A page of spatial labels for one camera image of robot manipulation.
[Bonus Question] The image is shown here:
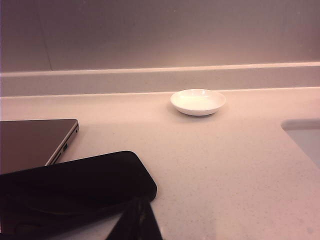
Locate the black smartphone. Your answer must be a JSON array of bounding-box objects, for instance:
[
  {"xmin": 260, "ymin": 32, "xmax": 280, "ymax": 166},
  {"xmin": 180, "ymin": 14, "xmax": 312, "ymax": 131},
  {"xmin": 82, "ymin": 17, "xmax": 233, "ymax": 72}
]
[{"xmin": 0, "ymin": 150, "xmax": 158, "ymax": 237}]

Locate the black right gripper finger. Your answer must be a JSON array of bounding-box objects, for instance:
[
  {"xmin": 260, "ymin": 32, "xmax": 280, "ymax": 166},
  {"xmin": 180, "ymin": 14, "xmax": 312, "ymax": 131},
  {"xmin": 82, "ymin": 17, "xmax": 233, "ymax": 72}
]
[{"xmin": 107, "ymin": 196, "xmax": 165, "ymax": 240}]

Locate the white sink basin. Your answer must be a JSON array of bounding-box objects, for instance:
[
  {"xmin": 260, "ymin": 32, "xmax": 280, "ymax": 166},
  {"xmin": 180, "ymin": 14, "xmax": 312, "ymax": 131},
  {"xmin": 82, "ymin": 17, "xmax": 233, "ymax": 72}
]
[{"xmin": 280, "ymin": 118, "xmax": 320, "ymax": 171}]

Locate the silver closed laptop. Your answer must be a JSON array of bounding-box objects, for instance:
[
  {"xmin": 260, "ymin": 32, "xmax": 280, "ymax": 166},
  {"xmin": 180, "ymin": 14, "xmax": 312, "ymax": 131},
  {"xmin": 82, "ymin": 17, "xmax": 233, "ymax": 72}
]
[{"xmin": 0, "ymin": 118, "xmax": 80, "ymax": 176}]

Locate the small white dish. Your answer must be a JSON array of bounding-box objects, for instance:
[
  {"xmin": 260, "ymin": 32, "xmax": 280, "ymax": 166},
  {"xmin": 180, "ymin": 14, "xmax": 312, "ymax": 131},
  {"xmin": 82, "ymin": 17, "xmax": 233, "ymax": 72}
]
[{"xmin": 170, "ymin": 88, "xmax": 227, "ymax": 117}]

